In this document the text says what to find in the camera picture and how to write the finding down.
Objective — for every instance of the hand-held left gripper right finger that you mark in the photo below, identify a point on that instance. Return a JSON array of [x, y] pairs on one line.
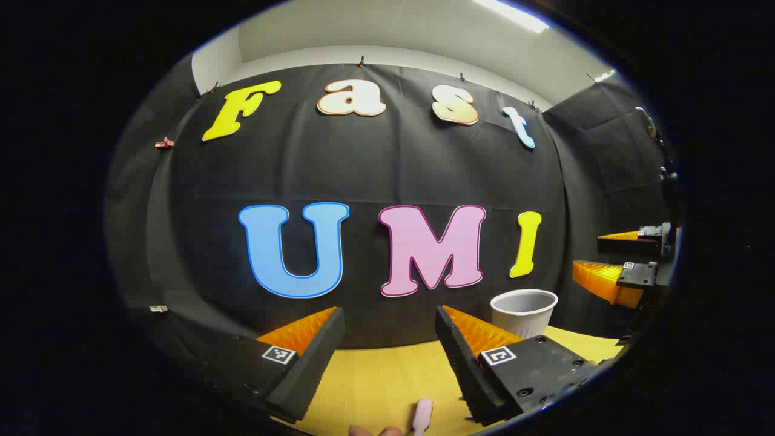
[[460, 363]]

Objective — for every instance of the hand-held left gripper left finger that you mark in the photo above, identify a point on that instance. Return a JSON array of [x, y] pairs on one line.
[[315, 357]]

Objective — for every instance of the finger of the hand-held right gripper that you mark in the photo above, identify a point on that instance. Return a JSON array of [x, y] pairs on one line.
[[636, 277], [629, 245]]

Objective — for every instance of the small pink broom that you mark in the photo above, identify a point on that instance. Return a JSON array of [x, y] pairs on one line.
[[422, 415]]

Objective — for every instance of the white ribbed garbage bin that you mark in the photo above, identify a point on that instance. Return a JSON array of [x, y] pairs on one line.
[[524, 321]]

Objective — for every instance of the wooden desktop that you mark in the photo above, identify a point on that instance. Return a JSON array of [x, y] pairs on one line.
[[375, 381]]

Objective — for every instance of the black backdrop cloth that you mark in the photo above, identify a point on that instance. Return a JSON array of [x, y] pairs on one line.
[[393, 169]]

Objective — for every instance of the long ceiling light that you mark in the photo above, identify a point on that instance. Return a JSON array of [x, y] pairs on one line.
[[511, 15]]

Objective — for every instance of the small red clip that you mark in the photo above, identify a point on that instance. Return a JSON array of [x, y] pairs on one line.
[[164, 143]]

